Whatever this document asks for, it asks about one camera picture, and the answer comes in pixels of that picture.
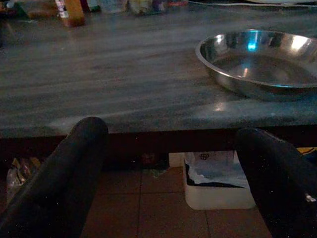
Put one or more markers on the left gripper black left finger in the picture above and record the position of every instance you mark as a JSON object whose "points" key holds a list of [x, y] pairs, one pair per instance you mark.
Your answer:
{"points": [[57, 178]]}

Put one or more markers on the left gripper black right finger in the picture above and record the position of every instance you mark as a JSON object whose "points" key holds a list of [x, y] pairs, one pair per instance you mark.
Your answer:
{"points": [[282, 183]]}

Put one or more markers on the crinkled plastic snack packet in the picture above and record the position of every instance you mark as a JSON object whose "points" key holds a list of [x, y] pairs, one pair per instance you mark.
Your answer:
{"points": [[18, 173]]}

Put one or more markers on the white plastic storage box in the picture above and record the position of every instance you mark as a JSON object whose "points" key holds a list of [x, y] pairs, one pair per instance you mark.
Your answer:
{"points": [[218, 196]]}

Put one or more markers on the round stainless steel plate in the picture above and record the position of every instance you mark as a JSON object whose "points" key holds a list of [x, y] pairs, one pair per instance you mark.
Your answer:
{"points": [[260, 72]]}

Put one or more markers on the grey wooden table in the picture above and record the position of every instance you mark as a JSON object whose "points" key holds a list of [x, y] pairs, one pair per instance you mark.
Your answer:
{"points": [[123, 81]]}

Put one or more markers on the orange juice bottle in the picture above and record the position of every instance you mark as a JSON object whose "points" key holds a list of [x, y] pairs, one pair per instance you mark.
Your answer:
{"points": [[74, 12]]}

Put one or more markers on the small clear glass container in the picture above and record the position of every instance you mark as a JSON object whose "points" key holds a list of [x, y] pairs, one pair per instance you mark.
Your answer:
{"points": [[112, 5]]}

